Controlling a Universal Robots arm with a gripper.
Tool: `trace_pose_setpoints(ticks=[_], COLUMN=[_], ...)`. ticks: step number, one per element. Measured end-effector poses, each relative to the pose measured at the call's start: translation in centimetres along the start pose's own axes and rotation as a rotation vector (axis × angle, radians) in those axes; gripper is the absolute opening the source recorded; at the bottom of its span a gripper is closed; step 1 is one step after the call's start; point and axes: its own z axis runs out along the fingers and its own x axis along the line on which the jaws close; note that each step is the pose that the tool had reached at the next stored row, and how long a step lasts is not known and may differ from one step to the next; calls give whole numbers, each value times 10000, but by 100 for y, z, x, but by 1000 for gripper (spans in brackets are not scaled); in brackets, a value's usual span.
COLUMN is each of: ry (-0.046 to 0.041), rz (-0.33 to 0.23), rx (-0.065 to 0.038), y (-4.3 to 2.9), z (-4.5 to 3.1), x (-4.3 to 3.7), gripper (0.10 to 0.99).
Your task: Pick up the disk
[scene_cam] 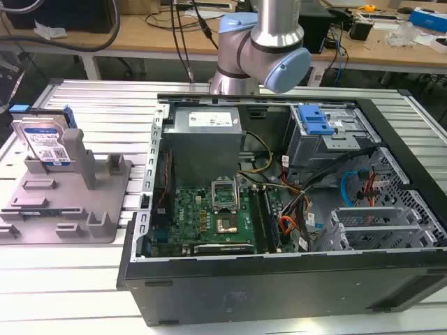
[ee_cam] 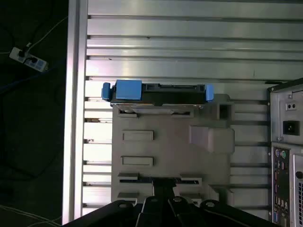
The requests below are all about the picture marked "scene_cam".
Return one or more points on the grey parts rack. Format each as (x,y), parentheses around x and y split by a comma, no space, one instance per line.
(70,209)

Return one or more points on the hard disk in blue carrier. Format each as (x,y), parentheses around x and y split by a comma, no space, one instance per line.
(43,137)

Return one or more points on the black computer tower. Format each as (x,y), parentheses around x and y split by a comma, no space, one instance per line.
(313,26)

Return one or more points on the wooden desk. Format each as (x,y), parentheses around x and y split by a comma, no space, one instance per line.
(132,35)
(380,49)

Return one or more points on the CPU socket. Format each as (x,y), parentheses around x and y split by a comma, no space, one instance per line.
(225,224)

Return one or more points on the RAM slot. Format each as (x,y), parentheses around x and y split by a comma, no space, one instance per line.
(271,216)
(257,216)

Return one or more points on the grey drive cage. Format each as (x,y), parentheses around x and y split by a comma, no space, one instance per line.
(331,143)

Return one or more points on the blue disk bay carrier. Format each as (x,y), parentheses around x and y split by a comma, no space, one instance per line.
(315,120)

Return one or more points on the grey power supply unit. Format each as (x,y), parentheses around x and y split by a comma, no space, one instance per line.
(204,146)

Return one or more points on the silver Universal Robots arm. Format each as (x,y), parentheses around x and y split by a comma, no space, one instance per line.
(265,45)

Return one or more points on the silver expansion slot cover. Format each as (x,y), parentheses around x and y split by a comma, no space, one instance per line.
(380,229)
(366,210)

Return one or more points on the black open PC case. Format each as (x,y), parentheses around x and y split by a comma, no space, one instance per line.
(279,279)

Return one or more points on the black small box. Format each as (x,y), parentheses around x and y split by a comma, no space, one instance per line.
(360,28)

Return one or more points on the black graphics card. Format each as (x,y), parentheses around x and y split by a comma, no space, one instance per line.
(223,248)

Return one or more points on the green motherboard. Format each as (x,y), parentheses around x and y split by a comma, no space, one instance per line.
(206,223)

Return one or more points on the blue cardboard box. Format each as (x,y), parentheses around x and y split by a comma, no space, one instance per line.
(427,18)

